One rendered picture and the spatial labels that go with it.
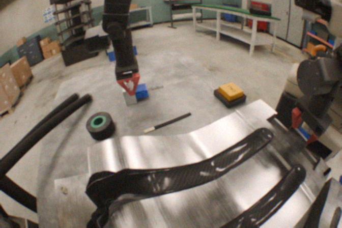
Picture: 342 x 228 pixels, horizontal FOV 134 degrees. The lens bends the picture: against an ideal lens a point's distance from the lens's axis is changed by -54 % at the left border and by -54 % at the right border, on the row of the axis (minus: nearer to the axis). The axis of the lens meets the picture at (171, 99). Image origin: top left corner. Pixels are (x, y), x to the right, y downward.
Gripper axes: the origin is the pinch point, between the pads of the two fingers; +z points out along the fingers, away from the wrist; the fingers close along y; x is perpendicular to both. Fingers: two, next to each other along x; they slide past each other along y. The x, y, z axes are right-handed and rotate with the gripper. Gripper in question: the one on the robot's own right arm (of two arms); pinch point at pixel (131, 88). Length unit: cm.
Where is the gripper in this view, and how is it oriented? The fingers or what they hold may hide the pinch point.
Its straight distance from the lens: 49.6
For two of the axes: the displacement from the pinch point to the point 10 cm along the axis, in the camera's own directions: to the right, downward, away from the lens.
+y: 2.7, 5.9, -7.6
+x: 9.6, -2.0, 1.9
